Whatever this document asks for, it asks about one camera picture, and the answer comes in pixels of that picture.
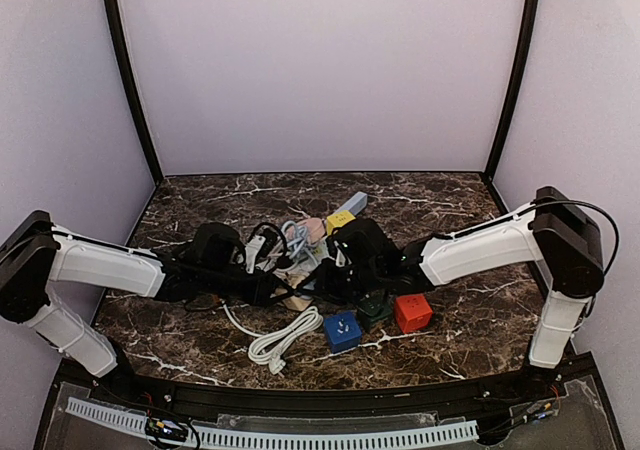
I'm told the left black frame post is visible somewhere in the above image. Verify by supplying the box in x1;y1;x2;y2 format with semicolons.
103;0;164;186

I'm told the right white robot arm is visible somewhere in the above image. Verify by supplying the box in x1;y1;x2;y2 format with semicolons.
295;186;614;370

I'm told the white power cable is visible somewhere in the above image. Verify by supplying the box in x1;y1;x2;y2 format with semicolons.
219;302;325;376

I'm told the pink plug adapter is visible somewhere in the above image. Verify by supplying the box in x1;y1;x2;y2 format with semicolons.
302;217;326;244

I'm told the dark green cube socket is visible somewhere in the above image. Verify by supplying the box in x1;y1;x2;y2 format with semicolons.
356;295;392;333

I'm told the blue cube socket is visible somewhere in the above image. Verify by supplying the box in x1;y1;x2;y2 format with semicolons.
323;311;362;354

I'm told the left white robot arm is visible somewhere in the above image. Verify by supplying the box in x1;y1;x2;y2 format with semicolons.
1;210;294;379

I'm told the white slotted cable duct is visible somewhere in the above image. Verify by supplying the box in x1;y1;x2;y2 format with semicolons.
65;397;478;449

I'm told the light blue plug cable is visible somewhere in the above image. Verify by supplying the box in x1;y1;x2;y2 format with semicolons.
280;219;326;266

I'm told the grey blue power strip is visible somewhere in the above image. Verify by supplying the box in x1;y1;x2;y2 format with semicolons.
336;191;368;216

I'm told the beige cube socket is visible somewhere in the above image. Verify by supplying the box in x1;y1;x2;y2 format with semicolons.
281;274;313;312

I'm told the red cube socket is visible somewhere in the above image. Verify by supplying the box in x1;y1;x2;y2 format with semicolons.
394;294;433;334

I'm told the yellow cube socket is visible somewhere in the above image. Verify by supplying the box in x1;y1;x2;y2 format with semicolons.
326;210;355;236

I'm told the small circuit board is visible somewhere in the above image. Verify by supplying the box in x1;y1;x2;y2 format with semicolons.
144;417;189;443

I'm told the right black frame post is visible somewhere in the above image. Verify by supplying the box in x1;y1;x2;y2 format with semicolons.
483;0;539;182

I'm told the black frame post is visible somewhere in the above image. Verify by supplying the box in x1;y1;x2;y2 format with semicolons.
103;0;164;186
483;0;539;182

